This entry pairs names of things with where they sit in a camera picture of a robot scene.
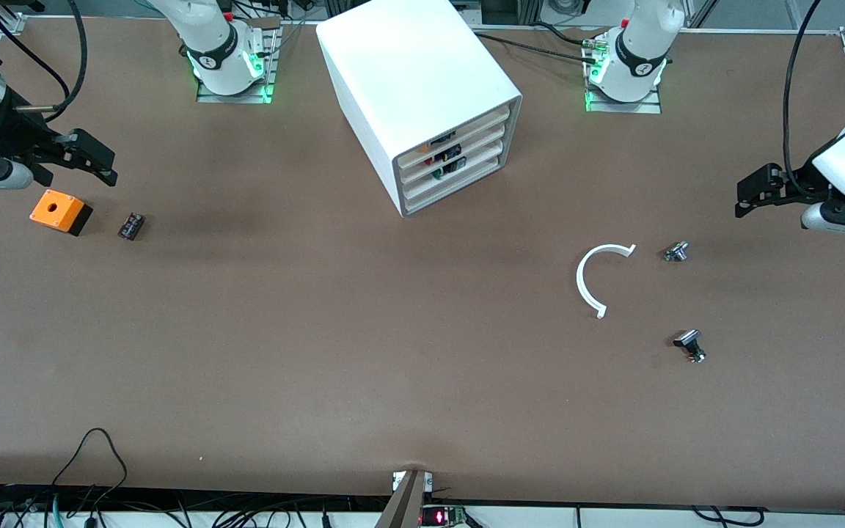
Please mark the black terminal block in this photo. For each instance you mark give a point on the black terminal block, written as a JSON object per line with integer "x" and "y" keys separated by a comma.
{"x": 131, "y": 226}

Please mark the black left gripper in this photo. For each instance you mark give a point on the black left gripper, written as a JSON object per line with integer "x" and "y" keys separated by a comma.
{"x": 796, "y": 182}

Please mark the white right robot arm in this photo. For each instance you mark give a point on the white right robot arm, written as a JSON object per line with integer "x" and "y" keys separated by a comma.
{"x": 210, "y": 44}

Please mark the black pushbutton with square white cap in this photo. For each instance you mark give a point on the black pushbutton with square white cap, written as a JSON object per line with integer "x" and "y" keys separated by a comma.
{"x": 686, "y": 339}

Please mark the upper metal button part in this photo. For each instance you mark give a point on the upper metal button part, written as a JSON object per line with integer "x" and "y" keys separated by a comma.
{"x": 676, "y": 253}

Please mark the orange button enclosure box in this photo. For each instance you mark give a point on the orange button enclosure box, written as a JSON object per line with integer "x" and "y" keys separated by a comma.
{"x": 56, "y": 209}

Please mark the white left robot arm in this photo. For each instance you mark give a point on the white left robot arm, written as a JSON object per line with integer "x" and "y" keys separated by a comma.
{"x": 635, "y": 51}

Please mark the metal camera post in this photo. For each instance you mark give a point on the metal camera post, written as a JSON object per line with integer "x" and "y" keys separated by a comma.
{"x": 408, "y": 502}

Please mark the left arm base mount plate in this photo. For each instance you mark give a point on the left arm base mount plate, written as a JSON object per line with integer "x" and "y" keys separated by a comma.
{"x": 642, "y": 108}

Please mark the white semicircular plastic bracket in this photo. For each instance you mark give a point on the white semicircular plastic bracket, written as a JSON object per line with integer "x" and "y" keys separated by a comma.
{"x": 580, "y": 281}

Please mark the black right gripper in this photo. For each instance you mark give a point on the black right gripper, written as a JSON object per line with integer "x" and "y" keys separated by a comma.
{"x": 12, "y": 136}

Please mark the small device with red display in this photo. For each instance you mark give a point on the small device with red display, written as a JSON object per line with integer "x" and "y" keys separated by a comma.
{"x": 441, "y": 516}

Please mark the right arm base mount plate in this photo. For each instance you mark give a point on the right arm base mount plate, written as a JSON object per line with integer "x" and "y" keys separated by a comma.
{"x": 246, "y": 97}

